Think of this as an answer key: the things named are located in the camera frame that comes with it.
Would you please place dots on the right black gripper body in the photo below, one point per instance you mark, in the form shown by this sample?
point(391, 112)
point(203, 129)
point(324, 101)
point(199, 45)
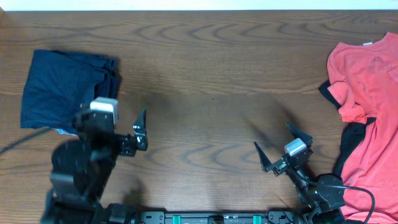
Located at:
point(286, 162)

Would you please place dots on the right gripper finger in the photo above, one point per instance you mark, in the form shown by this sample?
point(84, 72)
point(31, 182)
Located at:
point(265, 162)
point(297, 133)

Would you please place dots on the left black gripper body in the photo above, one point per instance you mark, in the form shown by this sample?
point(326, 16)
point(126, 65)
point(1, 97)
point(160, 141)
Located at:
point(134, 144)

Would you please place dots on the navy blue shorts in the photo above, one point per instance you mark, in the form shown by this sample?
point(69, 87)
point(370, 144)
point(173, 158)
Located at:
point(60, 81)

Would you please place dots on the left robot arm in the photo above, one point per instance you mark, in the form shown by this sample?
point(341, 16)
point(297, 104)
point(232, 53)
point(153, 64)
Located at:
point(82, 167)

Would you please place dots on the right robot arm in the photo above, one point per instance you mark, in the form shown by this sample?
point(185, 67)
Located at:
point(321, 194)

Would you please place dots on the folded navy shorts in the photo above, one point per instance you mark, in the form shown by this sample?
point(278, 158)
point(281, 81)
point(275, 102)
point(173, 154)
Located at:
point(68, 131)

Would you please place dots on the black garment under t-shirt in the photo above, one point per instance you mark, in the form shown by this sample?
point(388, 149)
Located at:
point(353, 134)

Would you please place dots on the red t-shirt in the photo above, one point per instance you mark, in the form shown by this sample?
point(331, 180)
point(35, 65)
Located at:
point(363, 80)

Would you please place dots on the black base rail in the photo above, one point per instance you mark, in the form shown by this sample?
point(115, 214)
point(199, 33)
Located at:
point(269, 217)

